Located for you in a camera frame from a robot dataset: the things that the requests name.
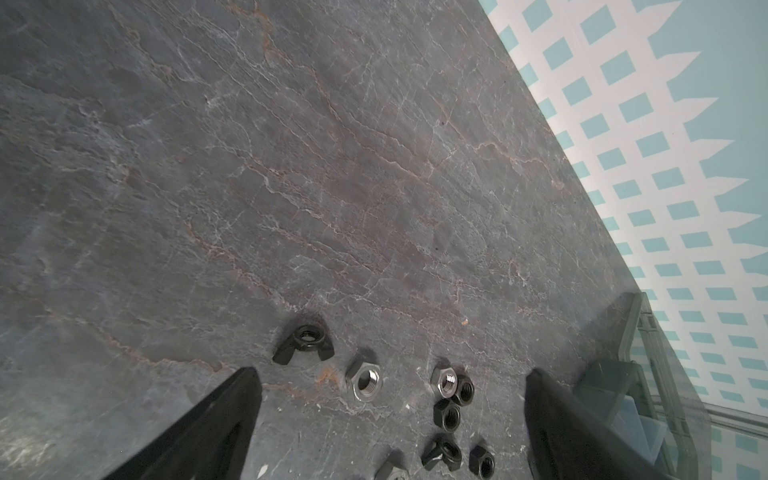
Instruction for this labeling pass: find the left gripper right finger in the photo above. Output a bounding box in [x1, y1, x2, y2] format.
[524, 368, 665, 479]

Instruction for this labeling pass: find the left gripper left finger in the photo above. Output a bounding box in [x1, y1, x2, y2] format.
[107, 367, 262, 479]

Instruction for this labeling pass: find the black hex nut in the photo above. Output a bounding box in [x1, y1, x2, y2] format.
[433, 398, 461, 433]
[469, 444, 496, 480]

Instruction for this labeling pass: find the green compartment organizer box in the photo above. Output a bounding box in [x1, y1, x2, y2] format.
[574, 293, 712, 479]

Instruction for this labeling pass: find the black wing nut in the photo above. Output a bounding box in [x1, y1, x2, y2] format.
[272, 324, 335, 365]
[421, 435, 462, 472]

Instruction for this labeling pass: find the silver hex nut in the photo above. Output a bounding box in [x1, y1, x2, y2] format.
[430, 366, 458, 399]
[346, 360, 383, 403]

